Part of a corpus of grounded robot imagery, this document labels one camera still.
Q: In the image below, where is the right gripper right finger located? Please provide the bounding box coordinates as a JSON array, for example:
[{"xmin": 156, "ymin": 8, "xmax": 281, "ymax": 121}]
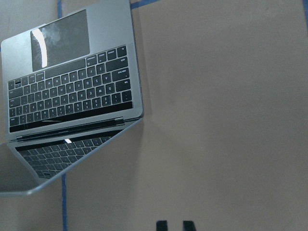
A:
[{"xmin": 182, "ymin": 220, "xmax": 196, "ymax": 231}]

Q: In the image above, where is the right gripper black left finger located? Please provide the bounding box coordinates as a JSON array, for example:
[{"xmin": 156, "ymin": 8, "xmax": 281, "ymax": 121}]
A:
[{"xmin": 156, "ymin": 220, "xmax": 167, "ymax": 231}]

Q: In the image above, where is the grey laptop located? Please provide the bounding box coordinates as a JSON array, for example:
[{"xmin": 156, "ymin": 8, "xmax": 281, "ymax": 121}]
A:
[{"xmin": 0, "ymin": 0, "xmax": 143, "ymax": 197}]

